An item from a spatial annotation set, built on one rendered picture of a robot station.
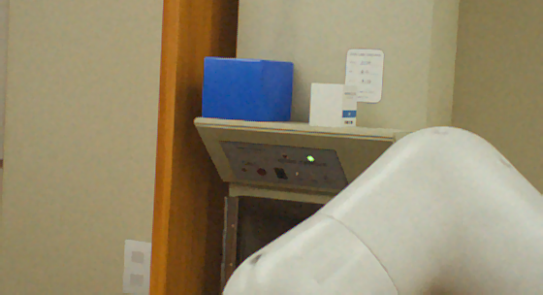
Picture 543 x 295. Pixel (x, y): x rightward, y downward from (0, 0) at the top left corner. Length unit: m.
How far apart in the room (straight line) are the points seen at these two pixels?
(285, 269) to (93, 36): 1.63
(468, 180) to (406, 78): 0.73
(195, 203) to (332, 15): 0.37
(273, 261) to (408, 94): 0.79
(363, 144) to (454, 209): 0.65
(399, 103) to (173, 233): 0.40
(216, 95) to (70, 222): 0.92
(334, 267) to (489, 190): 0.14
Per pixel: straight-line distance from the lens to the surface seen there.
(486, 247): 0.89
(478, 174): 0.91
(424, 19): 1.62
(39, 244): 2.55
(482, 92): 2.04
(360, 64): 1.65
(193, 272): 1.79
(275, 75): 1.64
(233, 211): 1.74
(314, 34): 1.69
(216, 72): 1.64
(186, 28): 1.72
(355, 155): 1.56
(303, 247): 0.87
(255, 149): 1.64
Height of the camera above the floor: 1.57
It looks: 3 degrees down
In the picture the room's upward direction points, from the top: 3 degrees clockwise
